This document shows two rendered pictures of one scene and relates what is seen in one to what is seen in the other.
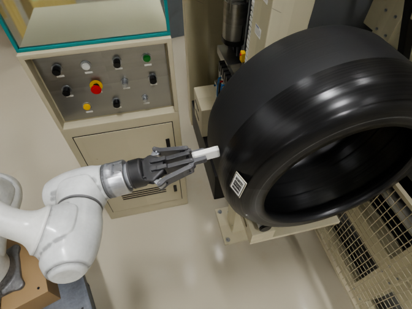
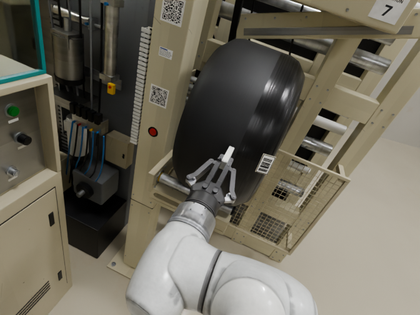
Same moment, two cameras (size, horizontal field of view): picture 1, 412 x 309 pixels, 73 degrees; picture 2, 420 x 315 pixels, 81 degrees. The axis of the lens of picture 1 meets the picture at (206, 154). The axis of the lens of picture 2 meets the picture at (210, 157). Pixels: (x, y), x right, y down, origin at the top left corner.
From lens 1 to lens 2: 64 cm
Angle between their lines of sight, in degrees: 51
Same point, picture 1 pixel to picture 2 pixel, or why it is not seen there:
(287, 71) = (257, 67)
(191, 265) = not seen: outside the picture
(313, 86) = (284, 71)
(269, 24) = (185, 44)
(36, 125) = not seen: outside the picture
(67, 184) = (184, 261)
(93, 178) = (193, 235)
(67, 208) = (245, 266)
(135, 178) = (216, 206)
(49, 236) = (284, 296)
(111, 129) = not seen: outside the picture
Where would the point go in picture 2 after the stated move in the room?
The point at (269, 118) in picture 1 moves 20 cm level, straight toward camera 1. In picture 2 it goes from (275, 100) to (340, 140)
